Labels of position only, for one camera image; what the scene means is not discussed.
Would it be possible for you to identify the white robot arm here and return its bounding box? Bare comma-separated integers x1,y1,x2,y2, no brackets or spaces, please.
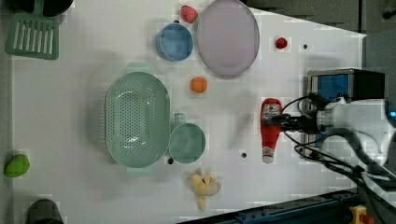
261,93,395,165

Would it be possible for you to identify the orange toy fruit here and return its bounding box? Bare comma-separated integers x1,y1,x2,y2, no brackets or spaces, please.
190,77,208,93

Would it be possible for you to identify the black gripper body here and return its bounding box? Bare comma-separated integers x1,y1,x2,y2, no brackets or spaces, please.
281,114,318,134

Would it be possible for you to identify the blue metal frame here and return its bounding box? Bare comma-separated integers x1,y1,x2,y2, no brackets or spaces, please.
177,190,359,224

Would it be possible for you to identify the green pepper toy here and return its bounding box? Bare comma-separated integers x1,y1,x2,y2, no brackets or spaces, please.
4,154,30,177

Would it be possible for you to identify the red ketchup bottle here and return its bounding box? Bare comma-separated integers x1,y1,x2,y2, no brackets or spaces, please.
260,98,282,164

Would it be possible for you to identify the black round object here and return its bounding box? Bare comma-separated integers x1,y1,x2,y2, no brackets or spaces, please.
5,0,74,17

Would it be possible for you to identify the round grey plate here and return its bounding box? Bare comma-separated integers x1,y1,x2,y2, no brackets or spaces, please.
196,0,261,78

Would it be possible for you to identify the green cup with handle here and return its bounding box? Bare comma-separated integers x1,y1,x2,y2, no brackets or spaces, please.
168,113,205,164

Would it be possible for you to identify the green oval colander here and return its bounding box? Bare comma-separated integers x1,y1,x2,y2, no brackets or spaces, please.
106,62,171,177

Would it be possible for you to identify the pink strawberry toy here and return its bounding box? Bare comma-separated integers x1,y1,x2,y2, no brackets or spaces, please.
180,6,198,23

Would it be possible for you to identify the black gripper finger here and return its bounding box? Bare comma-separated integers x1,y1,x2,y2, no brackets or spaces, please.
269,114,289,120
264,120,284,127

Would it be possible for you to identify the dark round object bottom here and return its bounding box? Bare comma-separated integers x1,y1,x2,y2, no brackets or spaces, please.
25,199,64,224

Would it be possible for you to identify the yellow red emergency button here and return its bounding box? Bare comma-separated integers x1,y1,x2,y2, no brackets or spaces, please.
349,205,375,224

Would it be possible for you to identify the blue cup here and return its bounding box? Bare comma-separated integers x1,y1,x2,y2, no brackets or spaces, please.
155,21,194,62

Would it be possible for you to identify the silver toaster oven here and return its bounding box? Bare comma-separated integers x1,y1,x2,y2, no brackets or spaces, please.
306,69,386,164

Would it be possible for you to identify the peeled banana toy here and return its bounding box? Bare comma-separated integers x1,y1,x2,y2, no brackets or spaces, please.
190,168,221,211

